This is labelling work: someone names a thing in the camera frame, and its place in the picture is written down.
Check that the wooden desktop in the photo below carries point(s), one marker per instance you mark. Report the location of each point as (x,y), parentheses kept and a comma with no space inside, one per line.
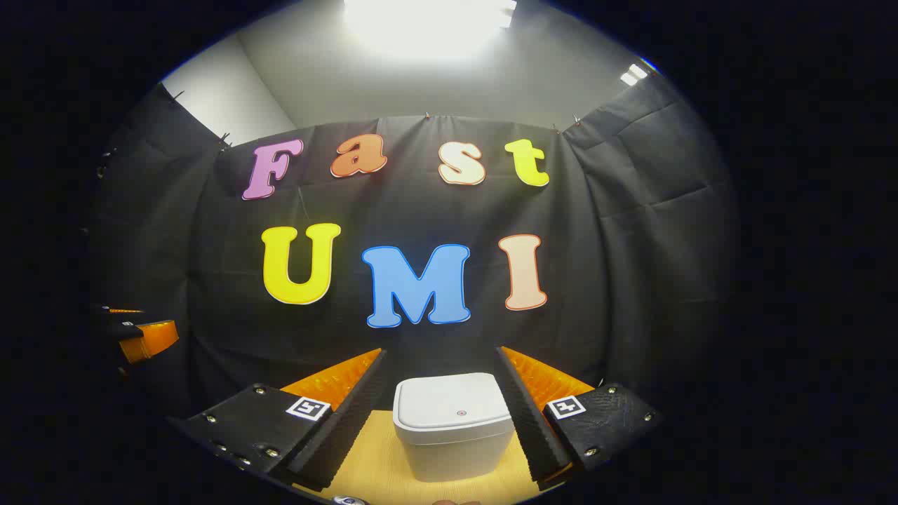
(372,463)

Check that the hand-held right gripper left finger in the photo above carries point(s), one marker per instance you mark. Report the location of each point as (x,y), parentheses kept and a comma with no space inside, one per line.
(347,421)

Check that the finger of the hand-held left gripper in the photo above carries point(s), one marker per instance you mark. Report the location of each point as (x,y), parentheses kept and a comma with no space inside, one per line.
(151,338)
(123,311)

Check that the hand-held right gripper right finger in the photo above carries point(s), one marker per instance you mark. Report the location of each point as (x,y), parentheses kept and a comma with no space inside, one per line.
(530,428)

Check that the white desktop garbage bin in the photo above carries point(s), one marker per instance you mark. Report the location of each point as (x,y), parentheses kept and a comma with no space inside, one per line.
(449,414)

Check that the small ceiling light panel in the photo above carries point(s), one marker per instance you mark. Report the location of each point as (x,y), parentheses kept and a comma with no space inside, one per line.
(633,74)

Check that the large ceiling light panel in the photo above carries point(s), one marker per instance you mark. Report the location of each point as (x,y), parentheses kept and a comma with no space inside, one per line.
(428,24)

